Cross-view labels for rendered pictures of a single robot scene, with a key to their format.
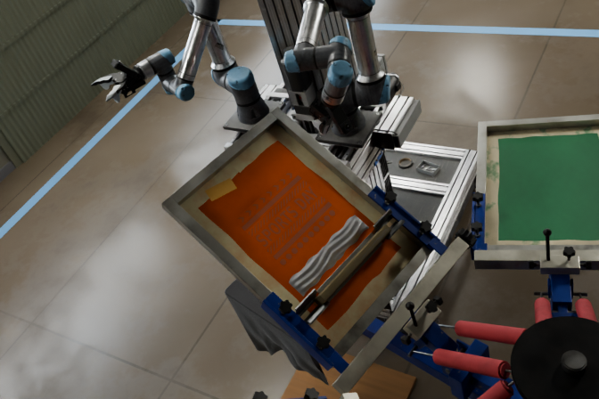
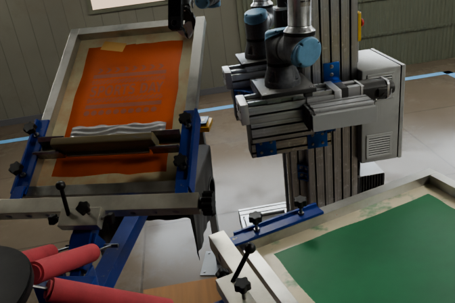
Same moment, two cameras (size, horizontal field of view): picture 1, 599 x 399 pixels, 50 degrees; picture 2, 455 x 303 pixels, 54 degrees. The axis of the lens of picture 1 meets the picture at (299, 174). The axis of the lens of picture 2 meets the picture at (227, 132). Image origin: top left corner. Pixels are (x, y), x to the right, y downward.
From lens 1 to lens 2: 1.86 m
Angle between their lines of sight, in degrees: 41
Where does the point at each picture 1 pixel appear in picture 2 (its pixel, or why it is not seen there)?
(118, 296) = not seen: hidden behind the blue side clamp
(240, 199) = (115, 59)
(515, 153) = (420, 213)
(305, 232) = (121, 107)
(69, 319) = not seen: hidden behind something
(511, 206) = (334, 242)
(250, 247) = (83, 90)
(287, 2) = not seen: outside the picture
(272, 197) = (133, 71)
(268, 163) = (158, 50)
